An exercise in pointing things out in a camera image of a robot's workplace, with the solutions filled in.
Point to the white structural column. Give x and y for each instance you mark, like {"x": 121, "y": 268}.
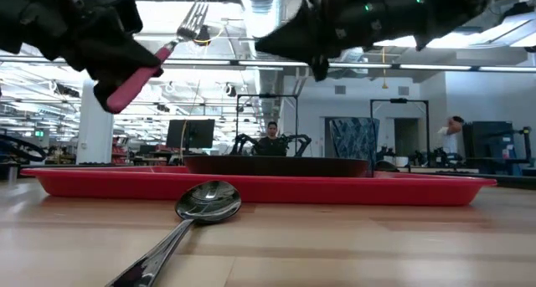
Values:
{"x": 95, "y": 140}

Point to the person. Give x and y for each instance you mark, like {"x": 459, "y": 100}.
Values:
{"x": 450, "y": 138}
{"x": 272, "y": 145}

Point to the black computer monitor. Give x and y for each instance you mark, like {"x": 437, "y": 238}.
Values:
{"x": 197, "y": 133}

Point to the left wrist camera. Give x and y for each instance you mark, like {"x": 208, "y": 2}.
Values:
{"x": 113, "y": 11}

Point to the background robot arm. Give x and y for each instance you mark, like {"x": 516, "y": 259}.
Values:
{"x": 299, "y": 142}
{"x": 243, "y": 144}

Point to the silver ventilation duct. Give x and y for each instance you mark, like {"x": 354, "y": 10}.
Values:
{"x": 268, "y": 90}

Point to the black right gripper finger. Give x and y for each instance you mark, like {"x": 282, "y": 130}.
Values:
{"x": 301, "y": 48}
{"x": 301, "y": 25}

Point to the red plastic tray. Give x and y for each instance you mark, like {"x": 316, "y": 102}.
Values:
{"x": 293, "y": 191}

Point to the black round plate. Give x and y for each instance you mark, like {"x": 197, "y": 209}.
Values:
{"x": 272, "y": 167}

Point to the shiny metal spoon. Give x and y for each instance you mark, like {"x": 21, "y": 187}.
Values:
{"x": 207, "y": 201}

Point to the black rig frame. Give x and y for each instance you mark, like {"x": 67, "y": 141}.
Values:
{"x": 268, "y": 95}
{"x": 398, "y": 100}

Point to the linear ceiling light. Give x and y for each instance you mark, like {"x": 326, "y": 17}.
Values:
{"x": 435, "y": 67}

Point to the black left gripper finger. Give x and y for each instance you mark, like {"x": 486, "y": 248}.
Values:
{"x": 121, "y": 54}
{"x": 113, "y": 80}

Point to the translucent patterned drinking cup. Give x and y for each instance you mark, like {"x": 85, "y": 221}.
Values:
{"x": 354, "y": 140}

